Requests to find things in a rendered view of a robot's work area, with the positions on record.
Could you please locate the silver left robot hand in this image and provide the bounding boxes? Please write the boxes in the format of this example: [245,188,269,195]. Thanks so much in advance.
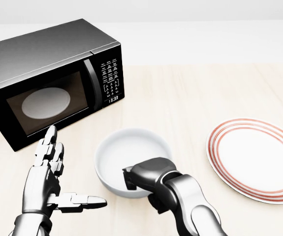
[22,125,108,218]

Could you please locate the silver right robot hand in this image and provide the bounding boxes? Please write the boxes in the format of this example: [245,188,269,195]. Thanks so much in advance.
[122,157,183,214]

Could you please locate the white bowl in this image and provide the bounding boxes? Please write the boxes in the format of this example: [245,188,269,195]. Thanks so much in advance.
[94,128,173,199]

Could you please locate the white microwave turntable plate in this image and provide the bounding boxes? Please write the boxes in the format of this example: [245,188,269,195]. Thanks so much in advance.
[21,88,71,120]

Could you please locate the white plate with red rings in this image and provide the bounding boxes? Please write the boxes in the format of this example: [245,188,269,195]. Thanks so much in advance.
[206,118,283,205]

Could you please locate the black microwave oven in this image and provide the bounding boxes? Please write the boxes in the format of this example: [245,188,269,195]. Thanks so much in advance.
[0,18,126,152]

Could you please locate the black microwave door handle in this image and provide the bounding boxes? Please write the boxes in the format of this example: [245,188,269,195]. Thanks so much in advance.
[83,59,103,112]

